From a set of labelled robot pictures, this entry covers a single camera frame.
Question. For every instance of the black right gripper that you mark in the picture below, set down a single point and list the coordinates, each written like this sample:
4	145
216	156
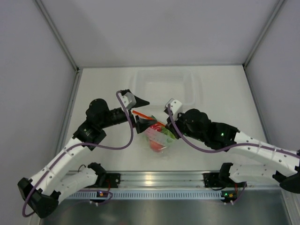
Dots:
171	126

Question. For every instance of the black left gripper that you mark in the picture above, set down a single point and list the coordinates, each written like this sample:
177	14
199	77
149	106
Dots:
134	117

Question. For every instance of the clear zip bag orange seal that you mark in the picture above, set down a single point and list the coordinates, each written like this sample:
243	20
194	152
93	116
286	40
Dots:
150	134

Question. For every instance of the red fake apple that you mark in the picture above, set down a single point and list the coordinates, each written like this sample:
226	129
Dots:
157	127

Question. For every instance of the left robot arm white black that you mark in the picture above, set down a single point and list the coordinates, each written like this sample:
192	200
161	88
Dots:
45	190

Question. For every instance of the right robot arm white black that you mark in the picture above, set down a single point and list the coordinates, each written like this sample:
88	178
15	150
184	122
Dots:
276	165

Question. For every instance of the green fake lettuce leaf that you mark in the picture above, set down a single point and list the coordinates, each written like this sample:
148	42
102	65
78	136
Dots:
167	132

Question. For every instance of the pink fake peach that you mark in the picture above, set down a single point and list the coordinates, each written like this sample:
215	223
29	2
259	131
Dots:
156	147

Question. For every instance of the white perforated plastic basket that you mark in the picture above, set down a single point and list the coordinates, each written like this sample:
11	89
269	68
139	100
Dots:
158	85

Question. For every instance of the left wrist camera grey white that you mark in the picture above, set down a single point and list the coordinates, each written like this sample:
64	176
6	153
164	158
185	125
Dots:
128	99

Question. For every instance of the aluminium mounting rail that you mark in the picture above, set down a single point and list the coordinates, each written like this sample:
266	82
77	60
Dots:
161	179

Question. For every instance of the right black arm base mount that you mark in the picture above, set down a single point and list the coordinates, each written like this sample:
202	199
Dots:
214	181

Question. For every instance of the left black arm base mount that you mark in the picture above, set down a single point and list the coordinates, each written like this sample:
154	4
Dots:
109	180

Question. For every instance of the white slotted cable duct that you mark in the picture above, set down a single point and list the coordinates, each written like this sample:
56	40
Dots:
118	194

